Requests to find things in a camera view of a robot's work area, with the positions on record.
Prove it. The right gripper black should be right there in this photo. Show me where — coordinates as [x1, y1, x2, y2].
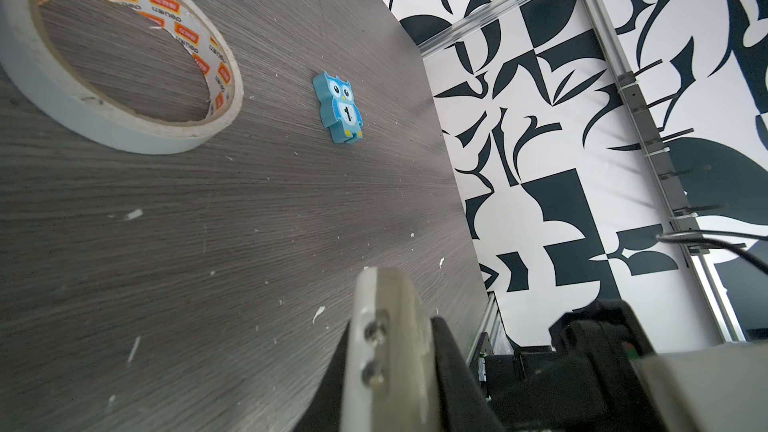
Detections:
[480, 299, 666, 431]

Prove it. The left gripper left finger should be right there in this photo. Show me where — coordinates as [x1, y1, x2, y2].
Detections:
[293, 323, 350, 432]

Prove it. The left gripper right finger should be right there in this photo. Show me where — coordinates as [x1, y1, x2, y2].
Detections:
[431, 316, 504, 431]

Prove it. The blue owl toy block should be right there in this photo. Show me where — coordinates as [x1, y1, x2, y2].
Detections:
[312, 72, 363, 144]

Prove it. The roll of clear tape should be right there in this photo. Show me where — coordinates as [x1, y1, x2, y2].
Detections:
[1, 0, 244, 159]

